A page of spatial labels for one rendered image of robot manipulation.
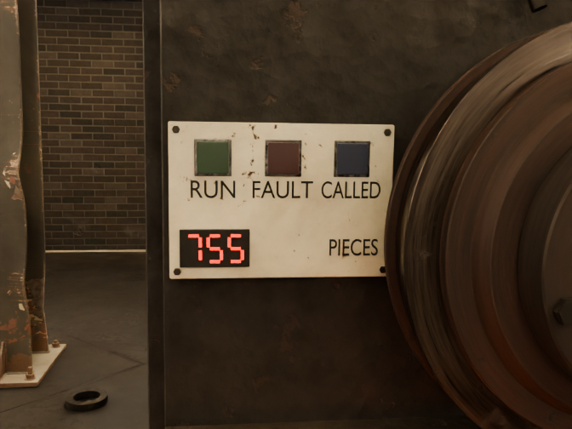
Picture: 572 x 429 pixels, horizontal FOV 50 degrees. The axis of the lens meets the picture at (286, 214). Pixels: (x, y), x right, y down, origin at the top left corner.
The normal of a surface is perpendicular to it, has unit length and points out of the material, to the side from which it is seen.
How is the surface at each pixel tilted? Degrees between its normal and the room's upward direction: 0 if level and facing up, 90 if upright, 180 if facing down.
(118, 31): 90
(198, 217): 90
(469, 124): 90
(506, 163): 64
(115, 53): 90
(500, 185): 69
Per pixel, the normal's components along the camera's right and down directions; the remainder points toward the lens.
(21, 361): 0.10, 0.12
